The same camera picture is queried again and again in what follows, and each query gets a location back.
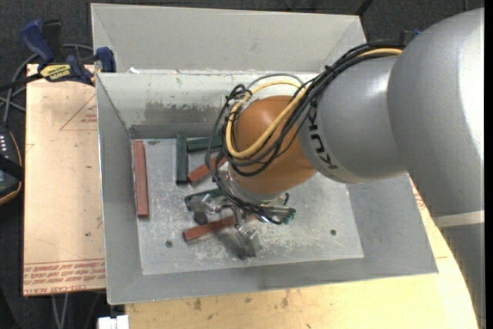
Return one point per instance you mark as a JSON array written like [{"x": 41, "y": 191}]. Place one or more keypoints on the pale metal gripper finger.
[
  {"x": 246, "y": 240},
  {"x": 205, "y": 204}
]

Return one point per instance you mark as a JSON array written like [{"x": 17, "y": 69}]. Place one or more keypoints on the red-brown flat block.
[
  {"x": 200, "y": 172},
  {"x": 206, "y": 230},
  {"x": 141, "y": 181}
]

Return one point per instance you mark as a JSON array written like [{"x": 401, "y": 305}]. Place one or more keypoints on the dark green flat block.
[
  {"x": 182, "y": 160},
  {"x": 201, "y": 144}
]

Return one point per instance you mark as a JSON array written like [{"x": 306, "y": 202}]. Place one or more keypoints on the brown cardboard board red print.
[{"x": 61, "y": 173}]

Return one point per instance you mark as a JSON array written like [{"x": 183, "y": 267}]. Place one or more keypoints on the grey metal bin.
[{"x": 231, "y": 46}]

